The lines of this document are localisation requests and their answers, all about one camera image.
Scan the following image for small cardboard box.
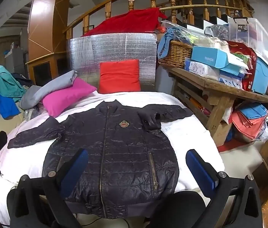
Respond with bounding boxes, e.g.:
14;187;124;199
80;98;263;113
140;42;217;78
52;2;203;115
211;121;233;148

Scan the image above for stack of coral folded cloths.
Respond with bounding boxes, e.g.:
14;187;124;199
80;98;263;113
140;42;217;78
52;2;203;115
231;110;268;138

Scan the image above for black puffer jacket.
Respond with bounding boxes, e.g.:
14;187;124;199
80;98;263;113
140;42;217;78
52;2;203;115
7;101;194;219

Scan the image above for red velvet cloth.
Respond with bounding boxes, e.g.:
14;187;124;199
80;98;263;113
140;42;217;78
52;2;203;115
82;7;168;37

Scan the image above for white bed sheet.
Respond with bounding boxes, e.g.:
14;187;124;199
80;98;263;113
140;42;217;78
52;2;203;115
0;91;225;227

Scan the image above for clear plastic storage box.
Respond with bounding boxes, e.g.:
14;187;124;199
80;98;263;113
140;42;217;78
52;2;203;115
228;17;268;60

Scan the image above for wooden cabinet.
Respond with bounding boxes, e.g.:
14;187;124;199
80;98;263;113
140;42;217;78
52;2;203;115
26;51;68;87

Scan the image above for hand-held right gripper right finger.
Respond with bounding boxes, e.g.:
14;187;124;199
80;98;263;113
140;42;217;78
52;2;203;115
186;149;264;228

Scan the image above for curved wooden arch panel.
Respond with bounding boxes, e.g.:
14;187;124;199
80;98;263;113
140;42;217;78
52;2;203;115
28;0;74;57

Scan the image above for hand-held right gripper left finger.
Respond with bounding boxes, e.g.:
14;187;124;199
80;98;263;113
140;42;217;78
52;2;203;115
7;148;89;228

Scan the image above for pink cloth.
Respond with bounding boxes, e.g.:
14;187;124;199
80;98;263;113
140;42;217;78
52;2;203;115
42;78;98;118

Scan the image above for white plastic bag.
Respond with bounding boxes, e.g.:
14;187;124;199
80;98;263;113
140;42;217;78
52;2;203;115
259;125;268;143

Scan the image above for white tissue pack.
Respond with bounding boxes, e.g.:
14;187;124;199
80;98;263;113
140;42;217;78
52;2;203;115
185;58;220;81

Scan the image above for red floor mat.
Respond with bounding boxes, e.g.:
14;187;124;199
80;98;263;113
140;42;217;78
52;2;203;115
217;138;255;153

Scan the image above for silver foil insulation mat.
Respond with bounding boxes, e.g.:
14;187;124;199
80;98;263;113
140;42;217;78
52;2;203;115
66;33;158;93

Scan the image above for blue folded cloths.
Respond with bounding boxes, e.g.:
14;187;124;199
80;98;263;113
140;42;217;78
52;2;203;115
239;103;267;119

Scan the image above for cream cloth bundle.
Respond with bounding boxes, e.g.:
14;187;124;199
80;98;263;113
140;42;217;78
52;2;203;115
193;37;231;51

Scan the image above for grey folded cloth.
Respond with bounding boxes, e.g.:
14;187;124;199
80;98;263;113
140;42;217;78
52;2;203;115
20;70;78;110

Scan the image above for red gift bag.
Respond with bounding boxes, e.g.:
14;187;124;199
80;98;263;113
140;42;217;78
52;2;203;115
227;41;258;92

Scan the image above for grey metal cabinet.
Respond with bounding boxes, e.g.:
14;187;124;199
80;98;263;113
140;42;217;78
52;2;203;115
6;46;28;75

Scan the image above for blue plastic storage bin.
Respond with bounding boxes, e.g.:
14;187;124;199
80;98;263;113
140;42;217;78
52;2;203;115
251;57;268;94

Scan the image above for dark patterned plastic bag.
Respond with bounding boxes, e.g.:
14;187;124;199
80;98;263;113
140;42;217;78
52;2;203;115
204;25;229;41

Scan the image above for blue cardboard box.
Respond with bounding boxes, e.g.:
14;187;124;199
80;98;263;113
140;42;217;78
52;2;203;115
191;46;248;76

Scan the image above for blue cloth in basket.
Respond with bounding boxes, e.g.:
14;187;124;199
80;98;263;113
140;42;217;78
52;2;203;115
158;27;189;59

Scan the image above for teal shirt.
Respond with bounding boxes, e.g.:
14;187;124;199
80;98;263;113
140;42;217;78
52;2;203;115
0;65;27;102

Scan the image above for large wicker basket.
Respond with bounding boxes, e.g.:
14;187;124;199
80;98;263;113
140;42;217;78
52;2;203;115
158;40;194;65

